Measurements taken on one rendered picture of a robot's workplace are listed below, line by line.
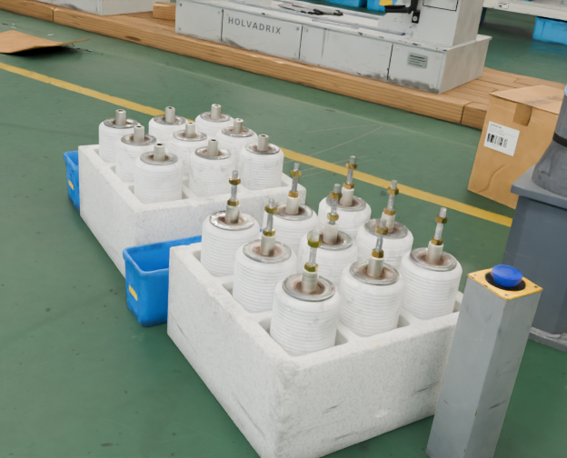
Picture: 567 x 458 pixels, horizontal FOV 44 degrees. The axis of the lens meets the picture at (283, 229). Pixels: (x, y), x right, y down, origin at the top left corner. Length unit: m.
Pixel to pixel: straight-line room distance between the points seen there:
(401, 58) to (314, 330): 2.20
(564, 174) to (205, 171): 0.69
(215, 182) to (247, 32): 2.06
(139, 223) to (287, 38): 2.07
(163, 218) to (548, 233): 0.74
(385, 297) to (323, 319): 0.11
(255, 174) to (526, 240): 0.56
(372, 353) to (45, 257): 0.82
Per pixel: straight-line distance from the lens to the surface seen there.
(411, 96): 2.99
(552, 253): 1.43
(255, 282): 1.05
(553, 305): 1.47
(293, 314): 0.97
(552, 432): 1.27
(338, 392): 1.03
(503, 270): 0.97
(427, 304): 1.12
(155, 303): 1.32
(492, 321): 0.96
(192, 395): 1.18
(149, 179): 1.40
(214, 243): 1.14
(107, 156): 1.63
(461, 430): 1.07
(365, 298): 1.03
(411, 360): 1.09
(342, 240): 1.14
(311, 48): 3.27
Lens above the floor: 0.74
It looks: 25 degrees down
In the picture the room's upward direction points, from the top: 6 degrees clockwise
